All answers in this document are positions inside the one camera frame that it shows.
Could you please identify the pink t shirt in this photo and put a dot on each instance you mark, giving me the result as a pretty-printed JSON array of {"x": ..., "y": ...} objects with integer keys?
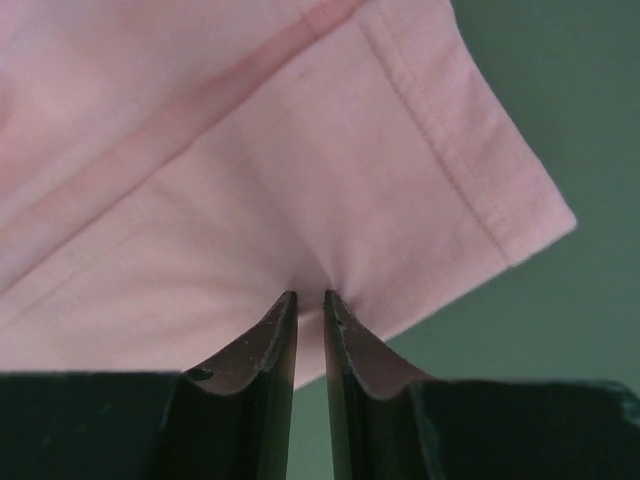
[{"x": 169, "y": 168}]

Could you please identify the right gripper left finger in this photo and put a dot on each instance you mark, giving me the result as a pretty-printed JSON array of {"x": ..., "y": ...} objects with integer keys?
[{"x": 225, "y": 418}]

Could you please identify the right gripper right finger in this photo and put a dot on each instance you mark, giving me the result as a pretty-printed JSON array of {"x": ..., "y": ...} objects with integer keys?
[{"x": 391, "y": 420}]

